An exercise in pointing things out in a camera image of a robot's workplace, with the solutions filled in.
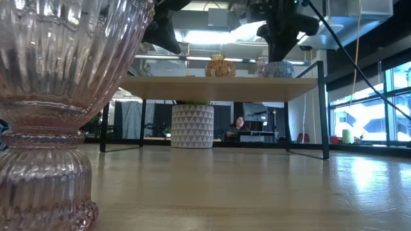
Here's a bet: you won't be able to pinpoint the dark computer monitor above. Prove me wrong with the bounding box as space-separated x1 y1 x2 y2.
242 102 269 123

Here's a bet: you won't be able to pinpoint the grey hanging cloth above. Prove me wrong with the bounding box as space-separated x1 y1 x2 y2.
121 101 143 139

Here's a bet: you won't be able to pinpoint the ceiling light strip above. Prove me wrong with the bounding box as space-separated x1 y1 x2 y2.
134 54 311 67

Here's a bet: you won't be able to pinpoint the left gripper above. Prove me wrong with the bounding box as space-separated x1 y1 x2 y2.
141 0 193 55

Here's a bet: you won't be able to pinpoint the silver ceiling duct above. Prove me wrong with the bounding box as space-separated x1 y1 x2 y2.
295 0 394 51

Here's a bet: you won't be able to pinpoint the black aluminium rig frame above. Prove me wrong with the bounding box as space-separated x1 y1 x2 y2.
83 137 411 158

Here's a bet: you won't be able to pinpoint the yellow hanging cable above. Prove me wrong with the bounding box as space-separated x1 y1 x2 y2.
349 0 363 107

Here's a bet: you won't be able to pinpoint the person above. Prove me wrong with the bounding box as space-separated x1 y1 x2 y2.
225 115 250 142

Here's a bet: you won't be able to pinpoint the wooden riser shelf black legs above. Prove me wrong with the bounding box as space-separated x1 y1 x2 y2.
99 60 331 160

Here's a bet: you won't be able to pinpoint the succulent in triangle-pattern pot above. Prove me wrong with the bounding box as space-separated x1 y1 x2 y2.
170 100 215 150

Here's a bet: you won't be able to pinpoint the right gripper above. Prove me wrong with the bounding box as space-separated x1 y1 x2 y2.
256 12 320 64

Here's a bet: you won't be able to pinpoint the orange patterned candle tin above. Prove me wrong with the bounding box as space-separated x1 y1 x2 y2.
204 58 237 78

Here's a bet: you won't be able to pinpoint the pink glass candle holder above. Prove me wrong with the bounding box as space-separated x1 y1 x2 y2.
255 55 270 78
0 0 155 231

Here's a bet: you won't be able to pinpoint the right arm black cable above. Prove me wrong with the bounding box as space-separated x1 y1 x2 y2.
303 0 411 122

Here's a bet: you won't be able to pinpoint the light green roll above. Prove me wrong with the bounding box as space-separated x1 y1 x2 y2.
341 128 354 144

